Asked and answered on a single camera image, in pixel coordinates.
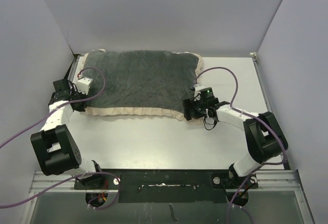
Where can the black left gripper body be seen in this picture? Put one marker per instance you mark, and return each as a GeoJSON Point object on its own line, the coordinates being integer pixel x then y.
{"type": "Point", "coordinates": [77, 95]}

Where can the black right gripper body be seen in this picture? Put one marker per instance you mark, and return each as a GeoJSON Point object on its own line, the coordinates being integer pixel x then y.
{"type": "Point", "coordinates": [199, 107]}

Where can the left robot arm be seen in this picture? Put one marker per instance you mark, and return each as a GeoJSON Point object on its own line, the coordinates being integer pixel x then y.
{"type": "Point", "coordinates": [55, 149]}

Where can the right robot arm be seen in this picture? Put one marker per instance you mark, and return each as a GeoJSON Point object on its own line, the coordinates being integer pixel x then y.
{"type": "Point", "coordinates": [264, 137]}

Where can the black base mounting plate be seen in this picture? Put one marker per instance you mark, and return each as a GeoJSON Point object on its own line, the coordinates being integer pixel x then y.
{"type": "Point", "coordinates": [169, 186]}

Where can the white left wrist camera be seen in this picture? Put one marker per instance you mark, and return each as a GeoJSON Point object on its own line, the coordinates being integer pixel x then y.
{"type": "Point", "coordinates": [83, 85]}

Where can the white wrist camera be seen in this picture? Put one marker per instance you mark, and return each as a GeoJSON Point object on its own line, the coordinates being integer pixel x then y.
{"type": "Point", "coordinates": [83, 85]}
{"type": "Point", "coordinates": [197, 90]}

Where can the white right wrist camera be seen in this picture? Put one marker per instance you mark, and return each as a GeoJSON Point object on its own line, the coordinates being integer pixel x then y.
{"type": "Point", "coordinates": [197, 90]}

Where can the aluminium table edge rail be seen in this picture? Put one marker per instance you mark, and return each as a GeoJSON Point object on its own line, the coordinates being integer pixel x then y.
{"type": "Point", "coordinates": [253, 55]}

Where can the aluminium front frame rail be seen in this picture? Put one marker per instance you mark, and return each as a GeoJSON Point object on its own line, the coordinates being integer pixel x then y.
{"type": "Point", "coordinates": [279, 198]}

